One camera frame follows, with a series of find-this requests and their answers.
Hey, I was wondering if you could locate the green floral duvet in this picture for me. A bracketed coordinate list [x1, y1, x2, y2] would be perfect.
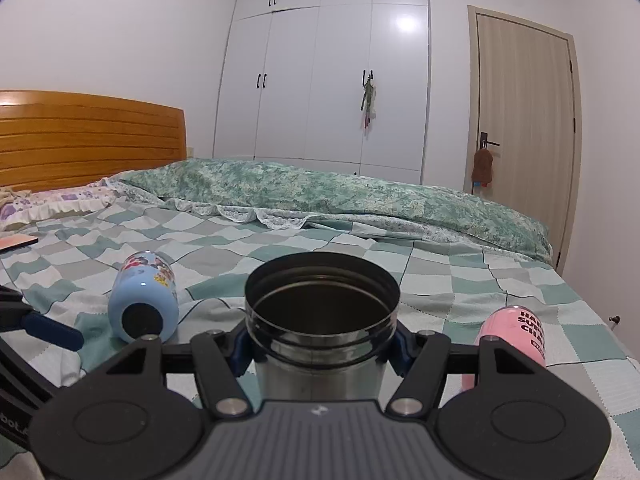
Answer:
[104, 158, 553, 263]

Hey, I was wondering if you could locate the light blue cartoon bottle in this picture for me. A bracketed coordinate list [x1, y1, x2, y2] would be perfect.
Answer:
[107, 252, 179, 342]

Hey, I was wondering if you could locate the stainless steel cup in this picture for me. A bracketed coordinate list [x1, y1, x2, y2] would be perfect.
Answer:
[244, 252, 400, 402]

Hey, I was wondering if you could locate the checkered green bed sheet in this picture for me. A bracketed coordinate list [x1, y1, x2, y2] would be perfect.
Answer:
[1, 202, 639, 479]

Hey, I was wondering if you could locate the purple floral pillow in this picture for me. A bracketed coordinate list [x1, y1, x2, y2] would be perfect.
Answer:
[1, 184, 117, 231]

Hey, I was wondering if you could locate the beige wooden door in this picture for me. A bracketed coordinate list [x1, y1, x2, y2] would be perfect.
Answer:
[463, 6, 582, 271]

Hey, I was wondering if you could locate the brown plush toy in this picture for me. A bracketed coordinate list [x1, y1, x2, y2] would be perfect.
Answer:
[471, 148, 494, 188]

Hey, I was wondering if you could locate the pink bottle with text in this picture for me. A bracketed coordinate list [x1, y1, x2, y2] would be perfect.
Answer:
[474, 306, 546, 376]

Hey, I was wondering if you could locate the white wardrobe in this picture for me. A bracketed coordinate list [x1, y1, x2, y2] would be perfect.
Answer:
[214, 0, 430, 183]

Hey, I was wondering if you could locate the wooden headboard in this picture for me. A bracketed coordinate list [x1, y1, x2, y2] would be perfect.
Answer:
[1, 90, 186, 192]

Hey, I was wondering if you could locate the hanging ornament on wardrobe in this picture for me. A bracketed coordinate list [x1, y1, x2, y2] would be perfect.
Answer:
[360, 70, 376, 131]

